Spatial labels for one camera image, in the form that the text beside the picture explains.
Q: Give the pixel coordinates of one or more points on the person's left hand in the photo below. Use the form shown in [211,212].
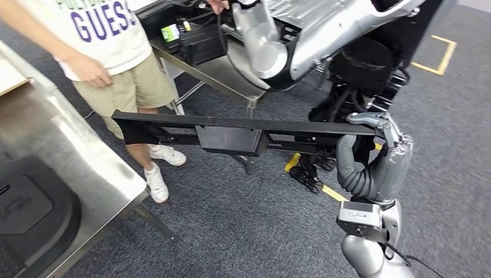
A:
[218,4]

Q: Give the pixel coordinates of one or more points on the person's right hand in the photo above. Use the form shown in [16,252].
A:
[90,71]

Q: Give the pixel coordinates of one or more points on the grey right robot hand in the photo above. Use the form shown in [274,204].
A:
[395,169]

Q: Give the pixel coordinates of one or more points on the long black plastic car part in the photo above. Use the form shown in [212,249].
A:
[230,140]

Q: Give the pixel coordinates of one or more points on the person's right forearm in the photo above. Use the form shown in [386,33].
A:
[34,30]

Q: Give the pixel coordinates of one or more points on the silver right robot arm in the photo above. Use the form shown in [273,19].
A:
[364,257]

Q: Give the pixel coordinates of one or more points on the steel workbench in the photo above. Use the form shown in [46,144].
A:
[76,153]

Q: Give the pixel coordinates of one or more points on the person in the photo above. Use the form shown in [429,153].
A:
[107,34]

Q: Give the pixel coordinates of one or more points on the black equipment box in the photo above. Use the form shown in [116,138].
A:
[203,46]

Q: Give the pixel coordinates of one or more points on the green labelled black device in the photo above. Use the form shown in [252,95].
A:
[170,32]

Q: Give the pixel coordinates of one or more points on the black equipment case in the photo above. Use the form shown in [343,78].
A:
[153,15]

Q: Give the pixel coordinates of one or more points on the steel side table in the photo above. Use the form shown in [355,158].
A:
[222,76]

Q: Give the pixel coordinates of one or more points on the pale flat board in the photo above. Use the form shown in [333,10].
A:
[9,76]

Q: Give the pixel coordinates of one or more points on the silver humanoid robot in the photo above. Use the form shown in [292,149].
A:
[326,27]

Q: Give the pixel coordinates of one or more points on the black moulded tray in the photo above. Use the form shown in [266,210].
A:
[30,215]

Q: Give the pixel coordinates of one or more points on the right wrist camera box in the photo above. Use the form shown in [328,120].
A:
[358,220]

